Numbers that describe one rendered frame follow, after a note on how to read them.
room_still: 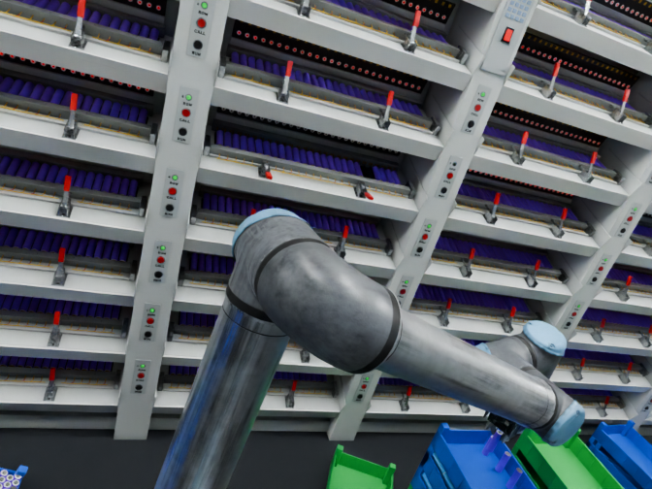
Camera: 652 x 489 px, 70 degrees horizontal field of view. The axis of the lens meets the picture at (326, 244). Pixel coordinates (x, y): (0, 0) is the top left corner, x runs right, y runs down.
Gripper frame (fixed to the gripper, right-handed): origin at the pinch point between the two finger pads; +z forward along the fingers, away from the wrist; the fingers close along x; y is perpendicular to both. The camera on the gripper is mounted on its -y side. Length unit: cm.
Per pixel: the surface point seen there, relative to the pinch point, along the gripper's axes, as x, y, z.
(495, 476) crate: 3.9, 0.6, 14.9
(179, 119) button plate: -78, 42, -65
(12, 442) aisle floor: -92, 93, 24
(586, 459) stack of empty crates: 18.6, -31.2, 21.1
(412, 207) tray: -47, -10, -41
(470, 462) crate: -2.8, 2.8, 14.3
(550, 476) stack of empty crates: 14.0, -12.0, 15.4
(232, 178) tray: -71, 33, -51
